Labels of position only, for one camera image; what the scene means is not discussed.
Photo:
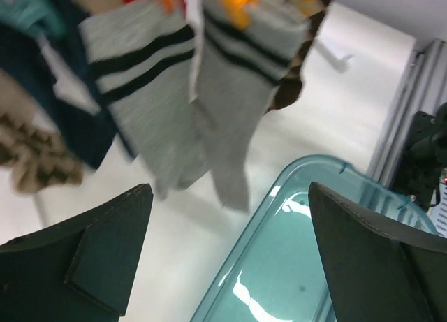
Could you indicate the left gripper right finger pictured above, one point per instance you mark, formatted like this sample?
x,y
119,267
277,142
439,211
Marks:
x,y
377,268

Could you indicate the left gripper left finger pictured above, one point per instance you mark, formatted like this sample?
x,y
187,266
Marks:
x,y
84,266

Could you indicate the brown argyle sock front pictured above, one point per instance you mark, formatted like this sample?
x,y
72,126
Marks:
x,y
291,85

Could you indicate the teal hanger clip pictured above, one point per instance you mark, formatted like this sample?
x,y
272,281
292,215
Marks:
x,y
34,18

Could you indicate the teal plastic basin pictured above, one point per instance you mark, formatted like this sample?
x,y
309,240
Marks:
x,y
274,271

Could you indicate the brown patterned hanging sock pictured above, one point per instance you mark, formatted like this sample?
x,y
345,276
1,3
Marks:
x,y
37,158

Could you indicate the navy blue sock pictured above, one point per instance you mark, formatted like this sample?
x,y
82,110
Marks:
x,y
88,132

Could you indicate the white drying rack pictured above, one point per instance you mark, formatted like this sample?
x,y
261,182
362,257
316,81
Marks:
x,y
339,59

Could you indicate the grey striped sock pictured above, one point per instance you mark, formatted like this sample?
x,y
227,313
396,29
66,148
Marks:
x,y
141,57
239,75

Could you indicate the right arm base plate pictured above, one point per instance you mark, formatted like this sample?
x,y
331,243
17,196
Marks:
x,y
423,159

